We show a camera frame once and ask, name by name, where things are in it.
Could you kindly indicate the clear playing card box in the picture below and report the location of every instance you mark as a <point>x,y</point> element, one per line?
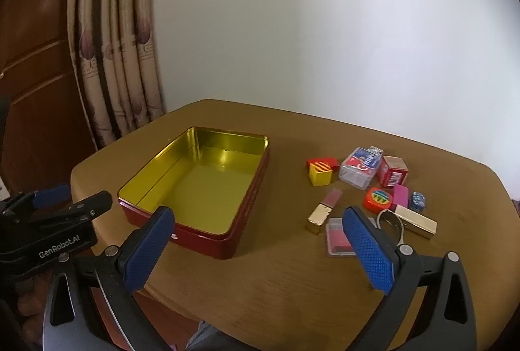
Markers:
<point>361,166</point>

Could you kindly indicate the pink rectangular block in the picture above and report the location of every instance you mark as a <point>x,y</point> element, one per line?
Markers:
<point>400,196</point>

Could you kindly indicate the gold pink lipstick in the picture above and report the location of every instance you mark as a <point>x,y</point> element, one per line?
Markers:
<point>319,216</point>

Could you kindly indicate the blue patterned small pouch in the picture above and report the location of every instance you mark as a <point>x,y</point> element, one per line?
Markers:
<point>417,201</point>

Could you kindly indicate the yellow red striped block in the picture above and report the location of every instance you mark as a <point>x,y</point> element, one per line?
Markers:
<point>320,175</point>

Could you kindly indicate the brown wooden door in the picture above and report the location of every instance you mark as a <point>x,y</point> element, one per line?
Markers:
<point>46,132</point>

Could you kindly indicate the red gold metal tin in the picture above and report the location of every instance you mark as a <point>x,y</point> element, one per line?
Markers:
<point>209,178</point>

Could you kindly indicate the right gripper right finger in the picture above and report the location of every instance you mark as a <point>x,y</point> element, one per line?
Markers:
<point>445,320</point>

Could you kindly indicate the red white small carton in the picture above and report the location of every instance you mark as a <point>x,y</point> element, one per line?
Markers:
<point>392,171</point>

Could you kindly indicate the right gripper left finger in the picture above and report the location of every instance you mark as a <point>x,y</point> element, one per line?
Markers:
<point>71,319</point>

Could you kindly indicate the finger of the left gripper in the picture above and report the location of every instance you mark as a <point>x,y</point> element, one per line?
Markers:
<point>52,196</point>
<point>83,211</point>

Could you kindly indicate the clear box red insert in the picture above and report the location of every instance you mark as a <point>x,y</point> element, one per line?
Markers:
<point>337,243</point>

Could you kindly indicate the patterned beige curtain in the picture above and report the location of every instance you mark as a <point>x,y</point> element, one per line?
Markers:
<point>111,43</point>

